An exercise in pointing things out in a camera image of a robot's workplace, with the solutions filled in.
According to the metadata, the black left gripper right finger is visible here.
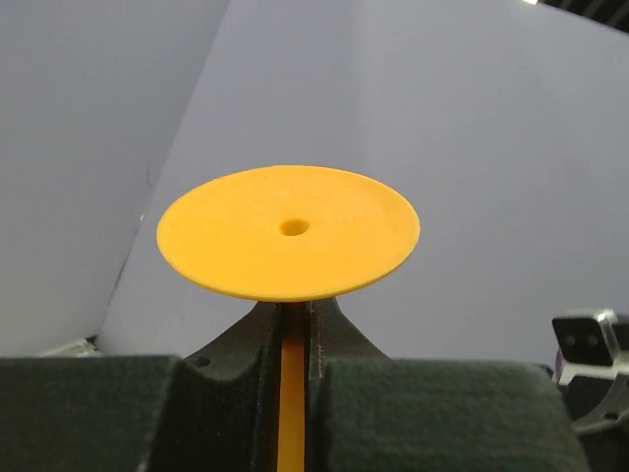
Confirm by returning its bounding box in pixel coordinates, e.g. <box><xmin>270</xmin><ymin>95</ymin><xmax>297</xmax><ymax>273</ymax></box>
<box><xmin>306</xmin><ymin>299</ymin><xmax>589</xmax><ymax>471</ymax></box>

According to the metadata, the yellow plastic goblet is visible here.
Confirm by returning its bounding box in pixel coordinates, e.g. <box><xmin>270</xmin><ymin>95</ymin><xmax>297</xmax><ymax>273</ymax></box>
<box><xmin>156</xmin><ymin>165</ymin><xmax>421</xmax><ymax>471</ymax></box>

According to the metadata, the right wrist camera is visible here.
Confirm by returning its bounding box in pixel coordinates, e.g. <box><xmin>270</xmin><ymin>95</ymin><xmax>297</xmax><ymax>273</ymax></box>
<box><xmin>551</xmin><ymin>308</ymin><xmax>628</xmax><ymax>385</ymax></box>

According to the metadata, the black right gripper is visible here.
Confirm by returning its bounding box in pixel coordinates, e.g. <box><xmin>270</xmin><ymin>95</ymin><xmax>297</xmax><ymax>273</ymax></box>
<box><xmin>563</xmin><ymin>374</ymin><xmax>628</xmax><ymax>433</ymax></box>

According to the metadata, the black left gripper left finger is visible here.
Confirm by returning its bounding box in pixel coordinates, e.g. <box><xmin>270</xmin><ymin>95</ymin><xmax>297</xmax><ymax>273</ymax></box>
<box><xmin>1</xmin><ymin>303</ymin><xmax>280</xmax><ymax>471</ymax></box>

